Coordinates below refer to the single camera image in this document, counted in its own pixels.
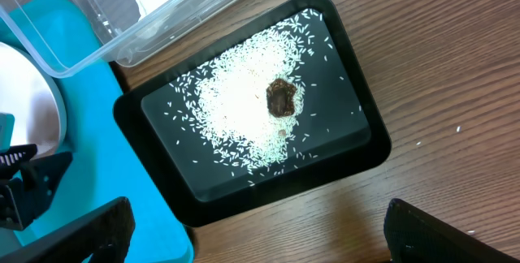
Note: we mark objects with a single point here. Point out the large white plate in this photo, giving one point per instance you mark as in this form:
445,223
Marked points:
34,100

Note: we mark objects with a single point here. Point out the black plastic tray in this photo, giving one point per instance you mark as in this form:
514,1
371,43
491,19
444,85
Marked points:
199,193

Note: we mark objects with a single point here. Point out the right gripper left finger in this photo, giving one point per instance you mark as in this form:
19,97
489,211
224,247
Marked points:
103,235

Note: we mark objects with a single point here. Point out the clear plastic bin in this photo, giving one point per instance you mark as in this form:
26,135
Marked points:
123,37

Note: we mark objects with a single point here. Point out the white rice pile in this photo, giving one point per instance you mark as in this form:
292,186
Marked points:
221,106

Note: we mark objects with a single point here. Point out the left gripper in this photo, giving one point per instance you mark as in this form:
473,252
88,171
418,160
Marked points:
28,183

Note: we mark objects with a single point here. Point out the teal plastic tray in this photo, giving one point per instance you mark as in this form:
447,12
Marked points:
104,165

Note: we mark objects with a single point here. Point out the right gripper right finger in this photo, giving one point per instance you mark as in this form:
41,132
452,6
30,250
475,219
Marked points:
413,235

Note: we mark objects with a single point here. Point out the brown food piece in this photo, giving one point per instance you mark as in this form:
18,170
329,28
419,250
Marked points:
279,96

